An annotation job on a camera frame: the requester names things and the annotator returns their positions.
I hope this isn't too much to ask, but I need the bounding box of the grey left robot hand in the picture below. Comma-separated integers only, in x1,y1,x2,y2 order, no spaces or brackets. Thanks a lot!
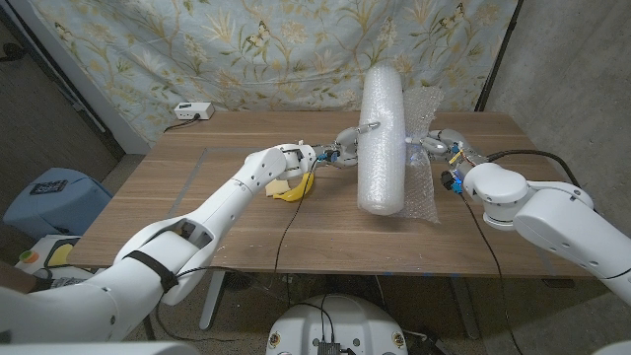
322,121,382,170

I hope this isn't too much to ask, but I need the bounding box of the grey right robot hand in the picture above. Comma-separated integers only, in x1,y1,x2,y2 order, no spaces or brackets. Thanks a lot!
406,128,487,172

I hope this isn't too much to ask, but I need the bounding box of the clear bubble wrap roll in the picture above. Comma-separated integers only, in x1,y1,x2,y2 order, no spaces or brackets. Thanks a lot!
357,63,445,224

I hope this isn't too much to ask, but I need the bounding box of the yellow toy banana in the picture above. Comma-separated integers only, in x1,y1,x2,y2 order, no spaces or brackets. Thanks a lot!
272,172,316,203

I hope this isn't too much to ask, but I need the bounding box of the pale yellow sponge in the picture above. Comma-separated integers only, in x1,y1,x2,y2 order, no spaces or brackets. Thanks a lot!
264,178,292,197

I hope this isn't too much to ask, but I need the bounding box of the black backdrop stand pole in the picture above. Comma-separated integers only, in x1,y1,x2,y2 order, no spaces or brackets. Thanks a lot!
473,0,524,112

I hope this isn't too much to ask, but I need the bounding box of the floral printed backdrop cloth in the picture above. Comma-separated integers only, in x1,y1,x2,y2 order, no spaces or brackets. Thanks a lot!
29,0,519,144

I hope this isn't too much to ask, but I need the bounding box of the white power box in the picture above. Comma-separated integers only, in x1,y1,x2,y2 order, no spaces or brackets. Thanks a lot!
173,102,216,121

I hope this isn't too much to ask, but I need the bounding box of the grey table leg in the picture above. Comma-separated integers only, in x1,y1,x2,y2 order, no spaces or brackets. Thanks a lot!
451,275,482,340

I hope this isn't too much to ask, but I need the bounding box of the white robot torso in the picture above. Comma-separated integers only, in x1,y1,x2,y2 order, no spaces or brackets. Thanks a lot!
265,294,409,355

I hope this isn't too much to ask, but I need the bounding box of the white table leg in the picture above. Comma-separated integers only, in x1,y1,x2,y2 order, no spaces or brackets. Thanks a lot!
199,270,227,330

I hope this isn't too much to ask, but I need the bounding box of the blue plastic bin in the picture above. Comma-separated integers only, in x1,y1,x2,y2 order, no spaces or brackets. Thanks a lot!
2,167,113,242

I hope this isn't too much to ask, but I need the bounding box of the black patterned card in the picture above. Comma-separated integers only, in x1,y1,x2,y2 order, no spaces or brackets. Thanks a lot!
30,179,69,196

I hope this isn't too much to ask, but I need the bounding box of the grey sneaker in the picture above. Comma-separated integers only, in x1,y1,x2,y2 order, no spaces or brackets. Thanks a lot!
46,275,95,291

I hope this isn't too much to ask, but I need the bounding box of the white box with yellow button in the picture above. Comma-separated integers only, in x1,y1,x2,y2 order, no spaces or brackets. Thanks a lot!
17,235,83,277

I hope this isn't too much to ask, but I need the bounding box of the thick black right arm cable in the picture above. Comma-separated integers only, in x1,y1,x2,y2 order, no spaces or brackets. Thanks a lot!
485,149,583,188

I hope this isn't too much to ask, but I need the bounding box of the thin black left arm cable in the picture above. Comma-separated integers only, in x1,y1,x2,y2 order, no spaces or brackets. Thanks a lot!
155,170,316,342

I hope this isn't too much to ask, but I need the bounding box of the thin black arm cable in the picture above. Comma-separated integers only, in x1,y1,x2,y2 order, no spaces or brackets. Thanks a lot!
155,170,316,342
457,191,524,355

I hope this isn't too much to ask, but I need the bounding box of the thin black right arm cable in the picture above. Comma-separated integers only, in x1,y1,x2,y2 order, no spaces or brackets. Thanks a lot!
457,191,524,355

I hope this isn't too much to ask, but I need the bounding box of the black power box cable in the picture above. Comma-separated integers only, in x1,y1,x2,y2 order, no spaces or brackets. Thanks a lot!
164,113,201,133

